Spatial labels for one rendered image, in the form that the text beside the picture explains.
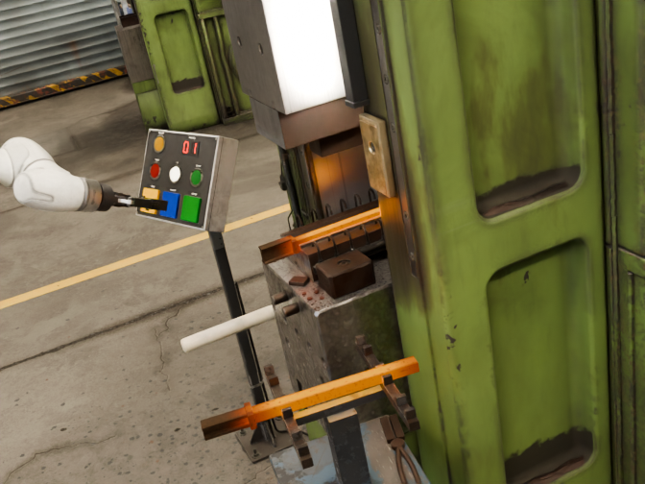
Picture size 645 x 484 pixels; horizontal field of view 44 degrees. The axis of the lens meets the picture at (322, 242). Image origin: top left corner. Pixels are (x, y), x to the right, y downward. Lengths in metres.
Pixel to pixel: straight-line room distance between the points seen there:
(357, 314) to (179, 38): 5.17
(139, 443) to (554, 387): 1.71
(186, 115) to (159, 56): 0.54
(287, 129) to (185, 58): 5.09
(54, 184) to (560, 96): 1.21
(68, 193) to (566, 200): 1.19
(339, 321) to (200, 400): 1.50
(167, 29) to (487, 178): 5.35
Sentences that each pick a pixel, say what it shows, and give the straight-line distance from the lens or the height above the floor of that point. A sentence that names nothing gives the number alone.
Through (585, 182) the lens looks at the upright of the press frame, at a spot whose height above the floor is 1.13.
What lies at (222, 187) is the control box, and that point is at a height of 1.05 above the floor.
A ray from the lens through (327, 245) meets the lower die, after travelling 1.99.
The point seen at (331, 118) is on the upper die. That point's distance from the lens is 1.89.
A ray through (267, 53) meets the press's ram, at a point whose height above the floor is 1.50.
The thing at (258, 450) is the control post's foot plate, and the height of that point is 0.01.
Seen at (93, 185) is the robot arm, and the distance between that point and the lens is 2.14.
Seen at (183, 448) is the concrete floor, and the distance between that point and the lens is 3.10.
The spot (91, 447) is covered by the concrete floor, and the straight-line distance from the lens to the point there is 3.29.
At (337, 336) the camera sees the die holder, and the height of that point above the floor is 0.83.
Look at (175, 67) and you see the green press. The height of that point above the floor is 0.55.
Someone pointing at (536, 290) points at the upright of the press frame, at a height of 0.88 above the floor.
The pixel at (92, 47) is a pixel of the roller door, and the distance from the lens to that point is 9.91.
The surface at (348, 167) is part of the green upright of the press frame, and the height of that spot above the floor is 1.07.
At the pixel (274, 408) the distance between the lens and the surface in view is 1.58.
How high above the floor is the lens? 1.85
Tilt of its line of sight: 25 degrees down
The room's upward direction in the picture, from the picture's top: 11 degrees counter-clockwise
